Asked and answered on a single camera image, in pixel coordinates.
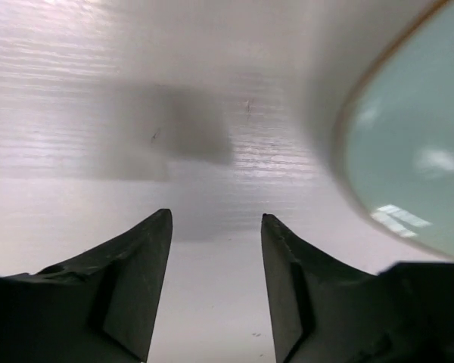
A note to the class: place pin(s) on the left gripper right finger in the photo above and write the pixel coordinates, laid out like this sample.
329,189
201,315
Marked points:
323,310

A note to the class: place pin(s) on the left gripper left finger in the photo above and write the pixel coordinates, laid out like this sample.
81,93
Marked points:
99,306

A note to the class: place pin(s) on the mint green flower plate back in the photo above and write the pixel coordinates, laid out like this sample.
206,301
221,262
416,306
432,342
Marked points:
394,139

